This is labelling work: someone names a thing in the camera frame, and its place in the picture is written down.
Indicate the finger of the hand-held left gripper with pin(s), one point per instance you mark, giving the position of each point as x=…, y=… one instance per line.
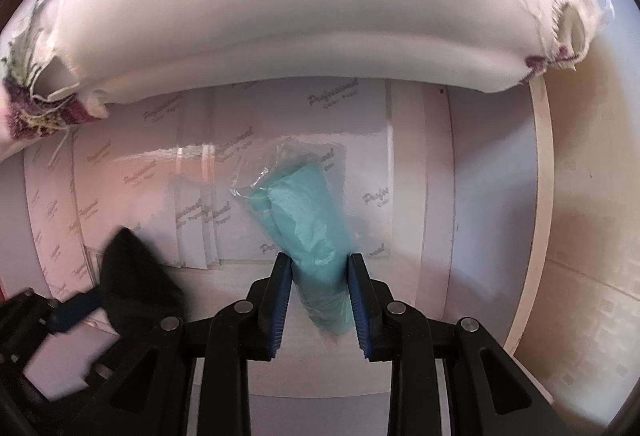
x=75, y=311
x=52, y=403

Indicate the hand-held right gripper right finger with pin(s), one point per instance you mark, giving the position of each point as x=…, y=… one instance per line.
x=360, y=306

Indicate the black sock bundle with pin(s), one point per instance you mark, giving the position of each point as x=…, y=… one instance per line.
x=135, y=276

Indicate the teal sock bundle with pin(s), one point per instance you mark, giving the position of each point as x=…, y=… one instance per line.
x=305, y=221

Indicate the white shelf unit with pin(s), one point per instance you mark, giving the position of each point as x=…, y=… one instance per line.
x=490, y=196

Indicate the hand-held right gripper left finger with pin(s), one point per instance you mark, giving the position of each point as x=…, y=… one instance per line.
x=280, y=301

